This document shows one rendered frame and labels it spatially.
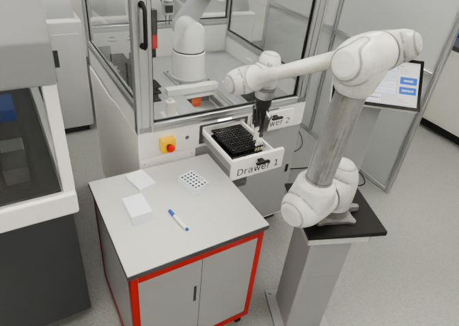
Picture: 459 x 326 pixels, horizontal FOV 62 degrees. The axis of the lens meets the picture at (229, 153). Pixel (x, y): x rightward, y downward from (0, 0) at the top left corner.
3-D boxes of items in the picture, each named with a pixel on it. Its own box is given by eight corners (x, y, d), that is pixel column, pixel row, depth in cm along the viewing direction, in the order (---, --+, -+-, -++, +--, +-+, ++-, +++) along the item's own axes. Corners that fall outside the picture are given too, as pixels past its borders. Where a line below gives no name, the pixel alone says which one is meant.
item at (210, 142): (276, 163, 189) (279, 152, 185) (232, 175, 177) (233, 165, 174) (235, 124, 216) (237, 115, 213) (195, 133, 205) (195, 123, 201)
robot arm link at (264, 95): (268, 80, 175) (266, 91, 178) (251, 83, 170) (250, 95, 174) (280, 88, 168) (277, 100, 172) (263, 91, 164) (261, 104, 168)
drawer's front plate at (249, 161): (281, 166, 189) (285, 147, 183) (231, 181, 176) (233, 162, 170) (279, 164, 190) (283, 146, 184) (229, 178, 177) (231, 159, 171)
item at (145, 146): (300, 122, 232) (306, 101, 224) (138, 160, 185) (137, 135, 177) (225, 65, 297) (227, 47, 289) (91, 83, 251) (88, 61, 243)
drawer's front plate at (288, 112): (291, 124, 226) (295, 108, 219) (251, 134, 212) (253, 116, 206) (289, 123, 227) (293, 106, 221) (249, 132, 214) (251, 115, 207)
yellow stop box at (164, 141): (176, 152, 188) (176, 139, 184) (162, 154, 184) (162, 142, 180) (172, 146, 191) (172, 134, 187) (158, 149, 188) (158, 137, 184)
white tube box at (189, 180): (208, 188, 179) (209, 182, 177) (195, 195, 174) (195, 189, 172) (191, 175, 186) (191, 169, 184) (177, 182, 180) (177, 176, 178)
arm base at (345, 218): (365, 224, 165) (368, 214, 162) (316, 226, 162) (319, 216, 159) (348, 197, 180) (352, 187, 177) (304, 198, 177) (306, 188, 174)
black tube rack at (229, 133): (261, 155, 192) (263, 145, 189) (231, 163, 184) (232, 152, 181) (238, 134, 208) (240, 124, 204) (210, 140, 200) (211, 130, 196)
